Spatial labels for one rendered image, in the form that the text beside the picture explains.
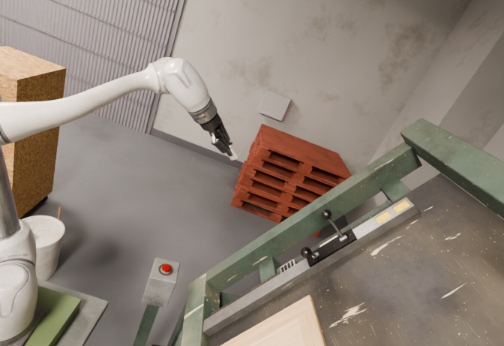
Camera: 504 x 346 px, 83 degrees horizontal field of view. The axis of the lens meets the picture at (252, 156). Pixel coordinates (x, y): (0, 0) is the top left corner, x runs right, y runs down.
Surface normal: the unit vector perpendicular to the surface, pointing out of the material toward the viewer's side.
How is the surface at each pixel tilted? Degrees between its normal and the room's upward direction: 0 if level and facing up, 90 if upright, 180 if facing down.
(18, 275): 8
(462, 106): 90
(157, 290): 90
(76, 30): 90
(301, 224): 90
